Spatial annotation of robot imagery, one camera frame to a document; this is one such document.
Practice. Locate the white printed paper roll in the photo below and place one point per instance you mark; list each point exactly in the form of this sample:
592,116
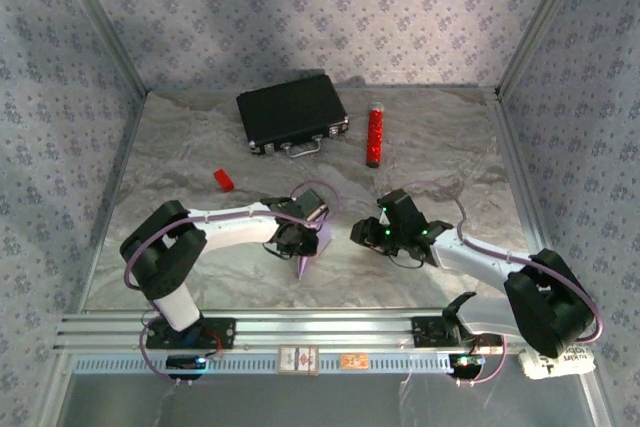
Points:
570,367

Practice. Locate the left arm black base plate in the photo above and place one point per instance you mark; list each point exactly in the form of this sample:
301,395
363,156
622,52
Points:
220,332

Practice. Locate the aluminium frame post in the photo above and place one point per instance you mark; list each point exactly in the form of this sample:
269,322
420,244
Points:
102,22
542,22

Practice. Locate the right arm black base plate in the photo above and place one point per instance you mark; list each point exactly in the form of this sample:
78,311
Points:
432,332

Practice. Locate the right controller board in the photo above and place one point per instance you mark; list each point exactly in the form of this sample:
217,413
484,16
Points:
467,363

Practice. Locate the white printed label card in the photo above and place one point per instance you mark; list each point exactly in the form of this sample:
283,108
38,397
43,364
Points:
298,361

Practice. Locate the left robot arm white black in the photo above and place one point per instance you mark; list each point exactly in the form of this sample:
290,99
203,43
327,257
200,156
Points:
230,232

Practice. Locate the red glitter tube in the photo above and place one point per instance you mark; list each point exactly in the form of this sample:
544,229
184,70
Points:
375,134

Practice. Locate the aluminium mounting rail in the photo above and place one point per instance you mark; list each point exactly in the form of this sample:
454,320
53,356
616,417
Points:
325,327

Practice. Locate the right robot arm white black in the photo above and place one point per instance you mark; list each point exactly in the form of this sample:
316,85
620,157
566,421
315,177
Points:
530,297

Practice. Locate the orange label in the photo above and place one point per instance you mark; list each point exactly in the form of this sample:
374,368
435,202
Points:
354,360

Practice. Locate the left controller board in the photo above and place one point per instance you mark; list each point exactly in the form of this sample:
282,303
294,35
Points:
187,362

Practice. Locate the small red block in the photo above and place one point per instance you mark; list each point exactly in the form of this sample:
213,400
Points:
224,180

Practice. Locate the controller board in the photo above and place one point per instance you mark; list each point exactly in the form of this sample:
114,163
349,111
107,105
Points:
187,362
467,363

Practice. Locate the aluminium side frame bar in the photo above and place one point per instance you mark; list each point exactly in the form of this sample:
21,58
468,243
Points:
115,182
525,197

